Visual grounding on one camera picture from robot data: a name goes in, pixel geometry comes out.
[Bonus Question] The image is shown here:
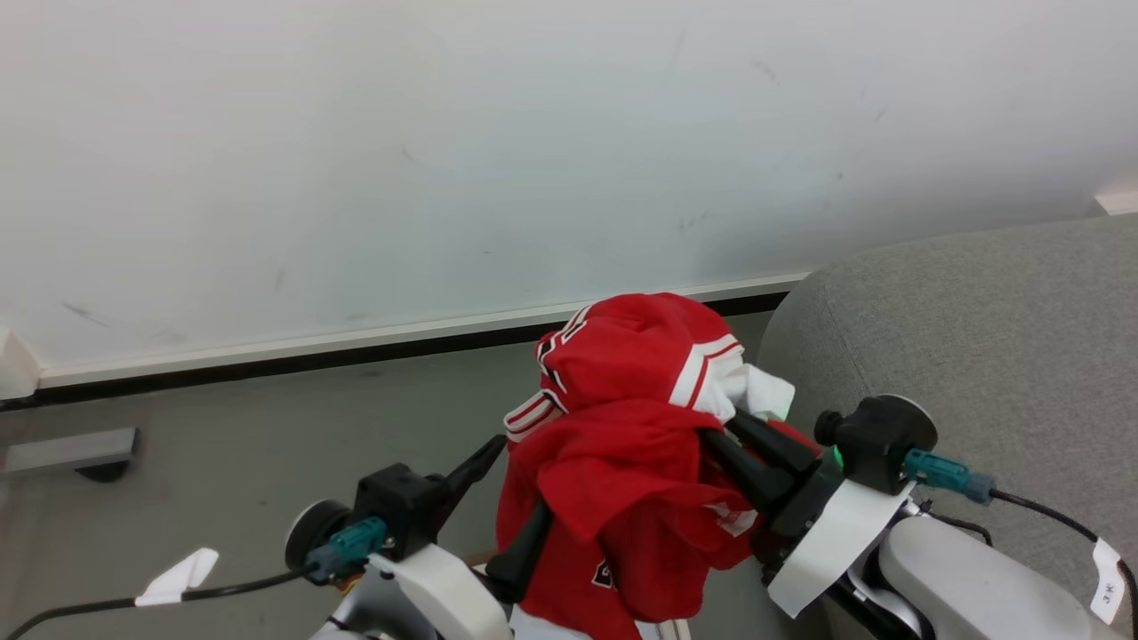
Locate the white wall skirting strip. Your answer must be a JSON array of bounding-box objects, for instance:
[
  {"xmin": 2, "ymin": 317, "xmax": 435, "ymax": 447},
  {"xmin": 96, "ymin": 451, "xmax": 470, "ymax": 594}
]
[{"xmin": 36, "ymin": 271, "xmax": 812, "ymax": 389}]

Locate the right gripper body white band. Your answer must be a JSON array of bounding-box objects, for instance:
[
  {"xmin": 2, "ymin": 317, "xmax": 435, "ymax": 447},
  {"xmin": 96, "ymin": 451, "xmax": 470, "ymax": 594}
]
[{"xmin": 751, "ymin": 449, "xmax": 918, "ymax": 620}]

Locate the grey flat floor plate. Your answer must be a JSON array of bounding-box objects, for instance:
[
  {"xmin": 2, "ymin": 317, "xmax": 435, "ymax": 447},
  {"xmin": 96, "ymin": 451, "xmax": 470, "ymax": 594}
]
[{"xmin": 3, "ymin": 427, "xmax": 140, "ymax": 484}]

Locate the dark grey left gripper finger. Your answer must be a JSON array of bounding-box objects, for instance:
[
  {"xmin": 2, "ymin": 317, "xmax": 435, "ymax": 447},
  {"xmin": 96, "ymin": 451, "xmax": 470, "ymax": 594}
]
[
  {"xmin": 483, "ymin": 496, "xmax": 555, "ymax": 606},
  {"xmin": 434, "ymin": 434, "xmax": 509, "ymax": 525}
]

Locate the left black cable teal plug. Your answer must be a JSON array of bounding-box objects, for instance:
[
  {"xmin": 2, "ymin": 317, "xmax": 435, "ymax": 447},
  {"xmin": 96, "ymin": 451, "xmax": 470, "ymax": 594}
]
[{"xmin": 0, "ymin": 517, "xmax": 390, "ymax": 640}]

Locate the red and white sports jersey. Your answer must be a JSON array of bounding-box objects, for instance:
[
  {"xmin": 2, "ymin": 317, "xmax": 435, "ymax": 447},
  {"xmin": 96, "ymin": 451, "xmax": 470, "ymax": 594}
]
[{"xmin": 495, "ymin": 292, "xmax": 821, "ymax": 640}]

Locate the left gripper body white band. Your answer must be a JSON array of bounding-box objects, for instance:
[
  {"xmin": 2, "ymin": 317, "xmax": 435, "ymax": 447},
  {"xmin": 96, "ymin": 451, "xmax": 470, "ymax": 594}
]
[{"xmin": 371, "ymin": 542, "xmax": 515, "ymax": 640}]

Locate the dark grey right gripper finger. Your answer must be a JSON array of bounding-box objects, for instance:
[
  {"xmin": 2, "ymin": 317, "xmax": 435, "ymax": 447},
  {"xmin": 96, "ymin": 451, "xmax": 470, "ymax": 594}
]
[
  {"xmin": 725, "ymin": 410, "xmax": 821, "ymax": 475},
  {"xmin": 700, "ymin": 428, "xmax": 798, "ymax": 514}
]

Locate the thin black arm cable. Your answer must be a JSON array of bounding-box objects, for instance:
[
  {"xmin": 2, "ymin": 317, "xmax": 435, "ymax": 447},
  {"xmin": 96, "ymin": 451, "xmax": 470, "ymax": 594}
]
[{"xmin": 920, "ymin": 502, "xmax": 994, "ymax": 546}]

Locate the grey fabric sofa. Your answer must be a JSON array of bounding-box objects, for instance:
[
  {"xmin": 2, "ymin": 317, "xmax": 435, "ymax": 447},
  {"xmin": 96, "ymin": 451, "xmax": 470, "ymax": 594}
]
[{"xmin": 756, "ymin": 213, "xmax": 1138, "ymax": 640}]

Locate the right black cable teal plug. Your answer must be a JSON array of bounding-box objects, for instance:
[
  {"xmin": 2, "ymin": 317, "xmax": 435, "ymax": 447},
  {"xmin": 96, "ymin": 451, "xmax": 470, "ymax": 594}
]
[{"xmin": 903, "ymin": 448, "xmax": 1138, "ymax": 628}]

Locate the black cable teal plug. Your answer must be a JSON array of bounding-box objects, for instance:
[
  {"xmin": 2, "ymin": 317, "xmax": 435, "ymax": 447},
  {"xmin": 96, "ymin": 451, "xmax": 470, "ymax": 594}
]
[
  {"xmin": 903, "ymin": 448, "xmax": 1138, "ymax": 628},
  {"xmin": 0, "ymin": 517, "xmax": 390, "ymax": 640}
]

